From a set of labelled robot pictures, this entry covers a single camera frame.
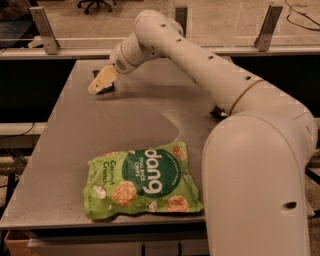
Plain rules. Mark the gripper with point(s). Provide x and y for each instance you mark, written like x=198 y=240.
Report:
x=117 y=59

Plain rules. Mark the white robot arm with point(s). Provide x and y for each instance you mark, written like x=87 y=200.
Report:
x=254 y=161

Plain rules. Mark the black rxbar chocolate bar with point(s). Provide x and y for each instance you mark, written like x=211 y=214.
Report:
x=218 y=113

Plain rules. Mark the black office chair base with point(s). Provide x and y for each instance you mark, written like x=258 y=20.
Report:
x=91 y=3

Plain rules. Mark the seated person in background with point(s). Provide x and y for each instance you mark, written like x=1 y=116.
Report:
x=15 y=20

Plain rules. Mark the green dang rice chips bag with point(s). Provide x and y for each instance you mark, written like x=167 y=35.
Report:
x=154 y=180

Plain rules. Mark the cardboard box under table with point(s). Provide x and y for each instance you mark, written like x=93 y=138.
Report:
x=17 y=244

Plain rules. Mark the left metal bracket post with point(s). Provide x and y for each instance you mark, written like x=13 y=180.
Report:
x=49 y=41

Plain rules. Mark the metal bracket post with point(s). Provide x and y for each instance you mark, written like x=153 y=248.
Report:
x=49 y=41
x=181 y=14
x=263 y=41

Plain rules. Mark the middle metal bracket post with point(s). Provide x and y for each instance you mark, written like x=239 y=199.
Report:
x=181 y=14

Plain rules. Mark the metal rail behind table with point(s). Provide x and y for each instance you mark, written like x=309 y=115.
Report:
x=99 y=53

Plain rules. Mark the right metal bracket post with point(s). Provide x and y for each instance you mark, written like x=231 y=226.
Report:
x=263 y=41

